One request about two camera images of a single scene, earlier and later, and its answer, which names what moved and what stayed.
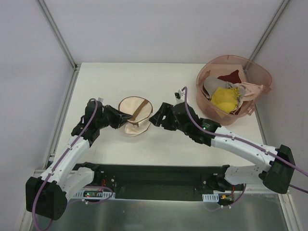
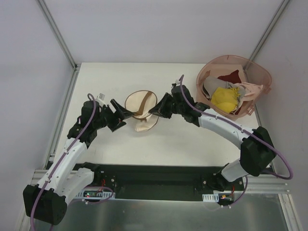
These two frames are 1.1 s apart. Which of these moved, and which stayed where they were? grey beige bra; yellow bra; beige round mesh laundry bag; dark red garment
Moved: beige round mesh laundry bag
Stayed: yellow bra; grey beige bra; dark red garment
